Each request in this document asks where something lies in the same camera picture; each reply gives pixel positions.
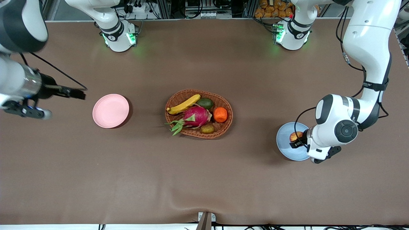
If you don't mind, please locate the pile of orange toy fruits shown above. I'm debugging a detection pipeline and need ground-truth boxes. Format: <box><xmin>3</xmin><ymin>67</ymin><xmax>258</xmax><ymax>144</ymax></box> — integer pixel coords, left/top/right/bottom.
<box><xmin>255</xmin><ymin>0</ymin><xmax>294</xmax><ymax>18</ymax></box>

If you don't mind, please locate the aluminium frame structure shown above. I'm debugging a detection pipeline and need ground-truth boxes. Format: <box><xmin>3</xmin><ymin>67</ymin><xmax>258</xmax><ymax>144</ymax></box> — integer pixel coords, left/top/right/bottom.
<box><xmin>38</xmin><ymin>0</ymin><xmax>409</xmax><ymax>67</ymax></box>

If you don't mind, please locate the blue round plate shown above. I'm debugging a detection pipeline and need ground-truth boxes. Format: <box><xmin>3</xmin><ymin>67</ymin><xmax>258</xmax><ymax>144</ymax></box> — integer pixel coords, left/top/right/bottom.
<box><xmin>276</xmin><ymin>122</ymin><xmax>315</xmax><ymax>161</ymax></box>

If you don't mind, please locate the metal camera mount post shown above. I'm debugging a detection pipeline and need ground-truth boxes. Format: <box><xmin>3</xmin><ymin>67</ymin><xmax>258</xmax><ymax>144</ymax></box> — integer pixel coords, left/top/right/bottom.
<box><xmin>196</xmin><ymin>211</ymin><xmax>216</xmax><ymax>230</ymax></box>

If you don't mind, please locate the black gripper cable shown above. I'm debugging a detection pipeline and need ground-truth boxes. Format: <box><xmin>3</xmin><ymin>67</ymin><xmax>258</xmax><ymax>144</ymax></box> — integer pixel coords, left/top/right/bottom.
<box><xmin>293</xmin><ymin>6</ymin><xmax>389</xmax><ymax>150</ymax></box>
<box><xmin>19</xmin><ymin>52</ymin><xmax>88</xmax><ymax>91</ymax></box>

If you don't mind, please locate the white power strip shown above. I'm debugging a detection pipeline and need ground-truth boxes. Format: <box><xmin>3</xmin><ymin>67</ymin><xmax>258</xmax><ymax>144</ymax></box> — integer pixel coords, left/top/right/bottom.
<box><xmin>199</xmin><ymin>11</ymin><xmax>232</xmax><ymax>19</ymax></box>
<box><xmin>117</xmin><ymin>0</ymin><xmax>154</xmax><ymax>18</ymax></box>

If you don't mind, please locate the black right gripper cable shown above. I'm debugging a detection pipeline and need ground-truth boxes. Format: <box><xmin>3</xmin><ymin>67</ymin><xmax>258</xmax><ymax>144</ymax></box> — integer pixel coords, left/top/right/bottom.
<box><xmin>19</xmin><ymin>52</ymin><xmax>88</xmax><ymax>91</ymax></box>

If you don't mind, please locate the pink round plate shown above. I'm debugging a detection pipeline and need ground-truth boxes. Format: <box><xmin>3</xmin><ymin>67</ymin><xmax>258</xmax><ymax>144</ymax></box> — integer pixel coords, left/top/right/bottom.
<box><xmin>92</xmin><ymin>94</ymin><xmax>130</xmax><ymax>129</ymax></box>

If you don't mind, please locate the orange fruit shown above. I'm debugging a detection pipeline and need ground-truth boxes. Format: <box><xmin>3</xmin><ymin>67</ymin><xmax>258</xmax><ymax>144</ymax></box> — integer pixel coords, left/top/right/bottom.
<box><xmin>213</xmin><ymin>107</ymin><xmax>228</xmax><ymax>123</ymax></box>

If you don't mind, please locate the woven wicker basket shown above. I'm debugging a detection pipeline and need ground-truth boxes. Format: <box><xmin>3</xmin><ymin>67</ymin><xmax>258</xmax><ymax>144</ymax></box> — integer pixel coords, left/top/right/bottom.
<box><xmin>165</xmin><ymin>89</ymin><xmax>233</xmax><ymax>139</ymax></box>

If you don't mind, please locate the green avocado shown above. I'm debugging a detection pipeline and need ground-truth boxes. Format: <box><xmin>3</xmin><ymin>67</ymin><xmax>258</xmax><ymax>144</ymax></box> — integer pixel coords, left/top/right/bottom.
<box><xmin>197</xmin><ymin>98</ymin><xmax>214</xmax><ymax>110</ymax></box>

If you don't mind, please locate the plain table cloth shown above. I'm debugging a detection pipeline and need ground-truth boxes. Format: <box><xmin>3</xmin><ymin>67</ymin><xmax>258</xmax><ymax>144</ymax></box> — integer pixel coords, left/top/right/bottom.
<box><xmin>0</xmin><ymin>19</ymin><xmax>409</xmax><ymax>226</ymax></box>

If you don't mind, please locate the yellow banana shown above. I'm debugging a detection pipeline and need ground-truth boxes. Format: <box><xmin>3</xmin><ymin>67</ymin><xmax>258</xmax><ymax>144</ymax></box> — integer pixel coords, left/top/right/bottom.
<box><xmin>166</xmin><ymin>94</ymin><xmax>201</xmax><ymax>115</ymax></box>

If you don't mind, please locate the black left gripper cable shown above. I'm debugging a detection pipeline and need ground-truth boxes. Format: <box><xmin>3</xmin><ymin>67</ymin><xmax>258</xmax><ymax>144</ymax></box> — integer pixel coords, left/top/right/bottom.
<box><xmin>293</xmin><ymin>6</ymin><xmax>389</xmax><ymax>150</ymax></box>

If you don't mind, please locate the pink dragon fruit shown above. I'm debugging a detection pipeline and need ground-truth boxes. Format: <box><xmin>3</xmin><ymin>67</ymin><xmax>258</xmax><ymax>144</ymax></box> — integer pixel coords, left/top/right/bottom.
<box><xmin>165</xmin><ymin>105</ymin><xmax>212</xmax><ymax>136</ymax></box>

